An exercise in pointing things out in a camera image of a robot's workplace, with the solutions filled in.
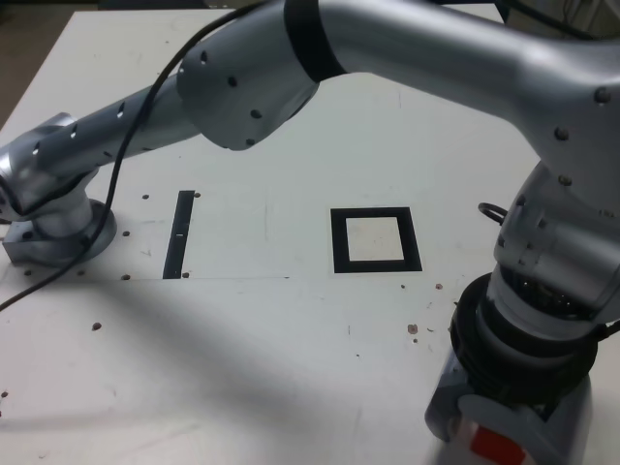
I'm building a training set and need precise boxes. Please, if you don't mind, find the thin black looped cable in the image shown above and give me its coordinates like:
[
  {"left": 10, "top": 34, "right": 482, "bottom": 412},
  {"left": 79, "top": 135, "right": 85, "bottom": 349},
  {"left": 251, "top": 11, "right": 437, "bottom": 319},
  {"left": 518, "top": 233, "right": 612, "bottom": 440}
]
[{"left": 478, "top": 201, "right": 509, "bottom": 228}]

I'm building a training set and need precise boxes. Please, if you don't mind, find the black tape square outline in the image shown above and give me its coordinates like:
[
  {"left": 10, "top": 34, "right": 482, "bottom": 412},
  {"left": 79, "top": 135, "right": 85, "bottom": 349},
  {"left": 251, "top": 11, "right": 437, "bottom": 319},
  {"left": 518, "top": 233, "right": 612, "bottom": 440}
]
[{"left": 329, "top": 206, "right": 423, "bottom": 275}]

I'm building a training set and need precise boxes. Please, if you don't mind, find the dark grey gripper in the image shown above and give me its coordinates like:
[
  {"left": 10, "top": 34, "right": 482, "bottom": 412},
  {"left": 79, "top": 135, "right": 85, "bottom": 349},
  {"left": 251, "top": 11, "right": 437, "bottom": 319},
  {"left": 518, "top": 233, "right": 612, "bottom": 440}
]
[{"left": 424, "top": 348, "right": 595, "bottom": 465}]

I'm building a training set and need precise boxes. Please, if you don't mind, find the red cube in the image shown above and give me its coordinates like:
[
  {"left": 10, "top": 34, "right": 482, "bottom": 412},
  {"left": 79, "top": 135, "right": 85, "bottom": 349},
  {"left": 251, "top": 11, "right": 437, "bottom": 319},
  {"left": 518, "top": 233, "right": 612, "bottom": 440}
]
[{"left": 470, "top": 415, "right": 528, "bottom": 460}]

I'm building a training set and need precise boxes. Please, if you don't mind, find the long black cable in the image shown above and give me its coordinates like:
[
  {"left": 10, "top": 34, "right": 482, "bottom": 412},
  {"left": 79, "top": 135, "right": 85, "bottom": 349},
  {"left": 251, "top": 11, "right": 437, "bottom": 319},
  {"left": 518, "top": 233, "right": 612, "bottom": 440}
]
[{"left": 0, "top": 7, "right": 256, "bottom": 312}]

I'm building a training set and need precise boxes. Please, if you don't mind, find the black tape strip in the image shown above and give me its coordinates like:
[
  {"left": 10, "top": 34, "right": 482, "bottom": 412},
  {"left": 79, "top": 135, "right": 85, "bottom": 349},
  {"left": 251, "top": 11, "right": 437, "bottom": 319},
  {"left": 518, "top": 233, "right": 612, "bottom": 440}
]
[{"left": 162, "top": 190, "right": 196, "bottom": 281}]

